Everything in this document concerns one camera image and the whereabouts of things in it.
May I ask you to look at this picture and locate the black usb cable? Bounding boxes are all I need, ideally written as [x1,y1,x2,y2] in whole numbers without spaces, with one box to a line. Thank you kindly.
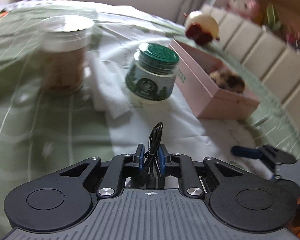
[128,122,166,190]

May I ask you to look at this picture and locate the green plant leaves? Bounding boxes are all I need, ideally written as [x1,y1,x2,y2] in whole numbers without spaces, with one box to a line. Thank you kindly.
[265,3,282,31]

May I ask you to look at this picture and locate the cream round plush toy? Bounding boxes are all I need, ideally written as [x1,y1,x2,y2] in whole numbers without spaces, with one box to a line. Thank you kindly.
[184,11,220,46]

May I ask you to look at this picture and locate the green lidded glass jar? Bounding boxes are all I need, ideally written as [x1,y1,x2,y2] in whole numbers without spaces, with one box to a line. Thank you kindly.
[125,43,179,101]

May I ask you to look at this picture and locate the pink bunny plush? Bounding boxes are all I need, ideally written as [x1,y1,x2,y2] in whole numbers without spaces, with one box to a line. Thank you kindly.
[227,0,261,20]

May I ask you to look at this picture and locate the tall clear lidded jar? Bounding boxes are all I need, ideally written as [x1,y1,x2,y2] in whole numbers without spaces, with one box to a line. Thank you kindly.
[39,15,94,94]

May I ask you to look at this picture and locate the cream padded headboard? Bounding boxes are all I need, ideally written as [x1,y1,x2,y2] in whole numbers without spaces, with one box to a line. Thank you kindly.
[201,4,300,131]

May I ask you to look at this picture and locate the pink cardboard box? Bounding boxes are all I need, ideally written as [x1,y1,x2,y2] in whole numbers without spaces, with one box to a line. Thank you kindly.
[170,40,260,120]

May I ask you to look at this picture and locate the brown furry tail toy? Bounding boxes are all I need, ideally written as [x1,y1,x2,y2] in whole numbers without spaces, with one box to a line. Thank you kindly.
[209,70,245,94]

